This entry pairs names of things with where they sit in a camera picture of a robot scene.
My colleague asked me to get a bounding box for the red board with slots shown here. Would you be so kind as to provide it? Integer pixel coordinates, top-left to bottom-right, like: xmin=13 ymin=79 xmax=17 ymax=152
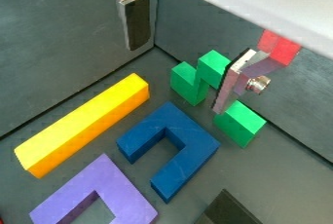
xmin=259 ymin=30 xmax=301 ymax=66

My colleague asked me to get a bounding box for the green stepped block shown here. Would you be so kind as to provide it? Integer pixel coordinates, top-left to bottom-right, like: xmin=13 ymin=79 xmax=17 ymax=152
xmin=170 ymin=50 xmax=267 ymax=148

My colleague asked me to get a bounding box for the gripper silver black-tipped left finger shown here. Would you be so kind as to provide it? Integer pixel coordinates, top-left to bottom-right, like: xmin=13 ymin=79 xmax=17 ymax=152
xmin=118 ymin=0 xmax=152 ymax=51

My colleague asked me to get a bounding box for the black fixture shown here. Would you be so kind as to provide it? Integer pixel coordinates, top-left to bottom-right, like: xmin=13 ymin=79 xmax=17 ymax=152
xmin=194 ymin=189 xmax=263 ymax=224

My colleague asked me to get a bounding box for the yellow long block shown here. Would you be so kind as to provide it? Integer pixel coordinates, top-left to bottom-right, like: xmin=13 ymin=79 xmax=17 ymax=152
xmin=15 ymin=73 xmax=150 ymax=178

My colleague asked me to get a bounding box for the blue U-shaped block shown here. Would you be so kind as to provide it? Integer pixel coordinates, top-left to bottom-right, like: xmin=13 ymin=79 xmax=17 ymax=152
xmin=117 ymin=100 xmax=223 ymax=205

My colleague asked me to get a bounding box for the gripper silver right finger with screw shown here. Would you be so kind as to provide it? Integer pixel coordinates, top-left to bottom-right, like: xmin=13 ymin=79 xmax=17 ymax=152
xmin=213 ymin=49 xmax=271 ymax=114

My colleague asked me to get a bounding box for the purple U-shaped block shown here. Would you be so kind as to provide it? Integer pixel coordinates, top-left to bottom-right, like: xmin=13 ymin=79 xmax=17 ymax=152
xmin=30 ymin=154 xmax=158 ymax=224

